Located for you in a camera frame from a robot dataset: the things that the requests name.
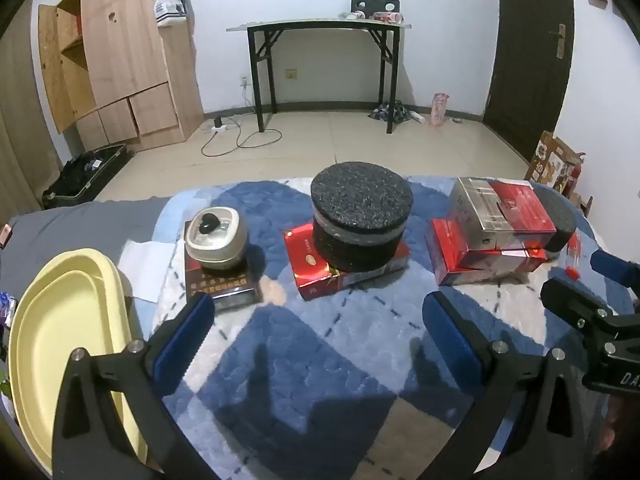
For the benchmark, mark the small brown box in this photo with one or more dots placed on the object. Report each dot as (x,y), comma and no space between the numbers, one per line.
(5,236)

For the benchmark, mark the yellow plastic basin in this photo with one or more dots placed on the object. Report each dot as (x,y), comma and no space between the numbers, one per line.
(50,335)

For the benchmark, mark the wooden wardrobe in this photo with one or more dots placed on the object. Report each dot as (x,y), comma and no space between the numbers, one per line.
(125,60)

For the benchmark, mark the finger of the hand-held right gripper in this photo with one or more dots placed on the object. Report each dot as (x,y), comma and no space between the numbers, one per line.
(612,266)
(570,300)

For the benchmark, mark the blue printed packet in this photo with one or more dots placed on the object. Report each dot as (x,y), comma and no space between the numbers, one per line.
(7,310)

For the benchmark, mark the person's right hand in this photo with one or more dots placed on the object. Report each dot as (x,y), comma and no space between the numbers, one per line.
(622,425)

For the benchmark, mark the grey bed sheet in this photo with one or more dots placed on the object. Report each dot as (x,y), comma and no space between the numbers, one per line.
(75,230)

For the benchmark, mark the black open suitcase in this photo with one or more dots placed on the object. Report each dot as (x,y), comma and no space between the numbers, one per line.
(85,175)

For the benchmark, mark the red packet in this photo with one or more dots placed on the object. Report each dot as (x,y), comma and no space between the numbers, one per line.
(387,17)

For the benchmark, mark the white power strip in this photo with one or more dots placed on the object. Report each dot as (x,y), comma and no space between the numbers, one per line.
(220,129)

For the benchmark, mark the yellowed wall socket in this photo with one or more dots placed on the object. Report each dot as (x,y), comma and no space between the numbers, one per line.
(291,74)

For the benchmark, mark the pile of dark clothes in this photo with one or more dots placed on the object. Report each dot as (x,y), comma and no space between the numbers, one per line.
(392,111)

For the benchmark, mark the blue white checkered blanket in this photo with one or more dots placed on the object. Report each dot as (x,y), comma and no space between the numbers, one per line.
(300,350)

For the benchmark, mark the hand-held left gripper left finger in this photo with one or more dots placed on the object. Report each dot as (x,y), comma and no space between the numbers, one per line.
(182,345)

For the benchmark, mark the red and silver carton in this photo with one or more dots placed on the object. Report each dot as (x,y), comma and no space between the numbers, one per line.
(500,210)

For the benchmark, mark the printed cardboard box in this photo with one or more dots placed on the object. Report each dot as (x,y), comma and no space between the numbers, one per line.
(550,160)

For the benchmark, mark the dark brown door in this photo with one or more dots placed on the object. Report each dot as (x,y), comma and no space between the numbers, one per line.
(530,70)

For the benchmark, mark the clear tube with red caps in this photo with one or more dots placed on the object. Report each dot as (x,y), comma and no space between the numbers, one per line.
(573,260)

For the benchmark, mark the beige curtain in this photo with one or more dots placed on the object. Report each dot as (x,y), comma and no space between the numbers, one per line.
(20,135)

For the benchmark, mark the white cloth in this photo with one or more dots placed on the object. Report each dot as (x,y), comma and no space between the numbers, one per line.
(145,270)

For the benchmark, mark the dark brown box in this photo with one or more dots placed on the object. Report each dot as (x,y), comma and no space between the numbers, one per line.
(225,292)

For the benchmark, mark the red carton box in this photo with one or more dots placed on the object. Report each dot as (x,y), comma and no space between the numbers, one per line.
(312,270)
(450,260)

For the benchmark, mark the small white container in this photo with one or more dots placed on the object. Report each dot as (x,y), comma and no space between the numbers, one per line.
(352,15)

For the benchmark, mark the white plastic bag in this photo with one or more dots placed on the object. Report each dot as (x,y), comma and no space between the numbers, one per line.
(170,10)

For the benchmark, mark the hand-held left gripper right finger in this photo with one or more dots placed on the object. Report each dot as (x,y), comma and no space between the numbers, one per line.
(452,345)

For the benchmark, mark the black foam disc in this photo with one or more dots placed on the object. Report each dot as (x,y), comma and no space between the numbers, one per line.
(560,220)
(360,195)

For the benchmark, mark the black folding table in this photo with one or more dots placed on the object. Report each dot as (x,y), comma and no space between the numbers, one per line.
(320,23)

